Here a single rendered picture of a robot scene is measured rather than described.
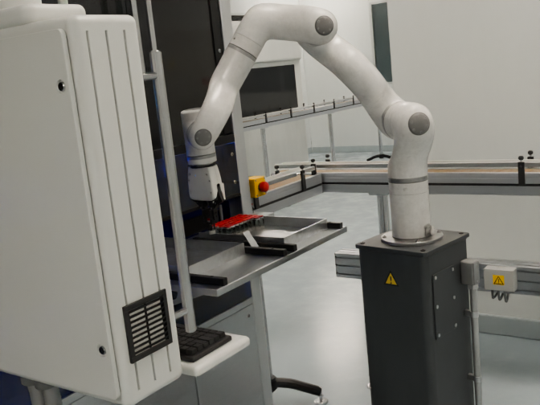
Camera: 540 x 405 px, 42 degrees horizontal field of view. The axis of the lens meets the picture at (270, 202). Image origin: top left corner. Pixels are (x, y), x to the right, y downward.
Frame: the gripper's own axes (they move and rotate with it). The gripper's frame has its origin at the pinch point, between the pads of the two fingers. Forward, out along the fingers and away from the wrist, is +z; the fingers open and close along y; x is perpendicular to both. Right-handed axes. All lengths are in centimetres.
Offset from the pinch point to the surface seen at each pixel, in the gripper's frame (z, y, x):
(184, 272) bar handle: -2, 37, -47
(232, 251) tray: 11.3, 5.5, 1.6
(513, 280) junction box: 56, 46, 116
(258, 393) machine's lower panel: 80, -22, 34
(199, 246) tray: 12.4, -12.4, 5.8
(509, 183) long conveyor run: 17, 45, 120
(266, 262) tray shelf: 13.6, 17.5, 2.1
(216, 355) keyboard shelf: 19, 37, -42
